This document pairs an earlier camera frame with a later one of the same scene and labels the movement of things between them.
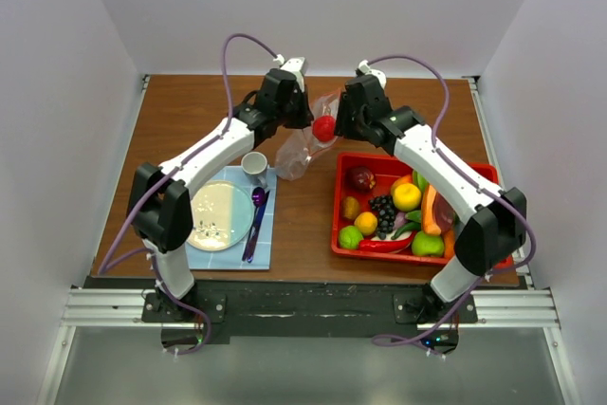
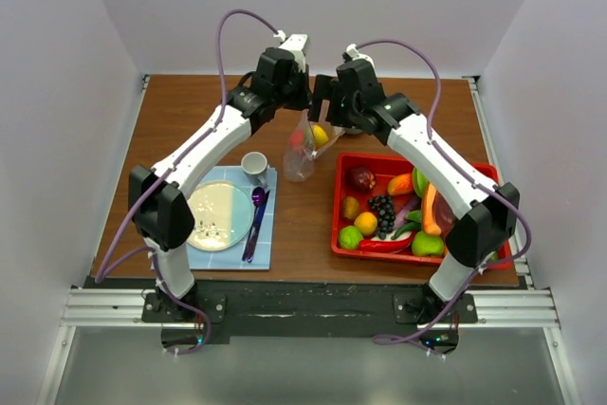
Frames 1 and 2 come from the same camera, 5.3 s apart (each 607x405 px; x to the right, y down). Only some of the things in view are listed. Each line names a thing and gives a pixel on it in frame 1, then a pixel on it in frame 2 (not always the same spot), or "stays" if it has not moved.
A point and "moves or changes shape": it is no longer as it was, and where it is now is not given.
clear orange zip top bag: (298, 150) moves or changes shape
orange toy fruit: (367, 222) stays
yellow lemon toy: (407, 196) to (320, 136)
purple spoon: (258, 198) stays
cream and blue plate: (222, 215) stays
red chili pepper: (378, 246) stays
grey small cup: (254, 163) stays
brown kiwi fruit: (351, 208) stays
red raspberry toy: (324, 127) to (297, 138)
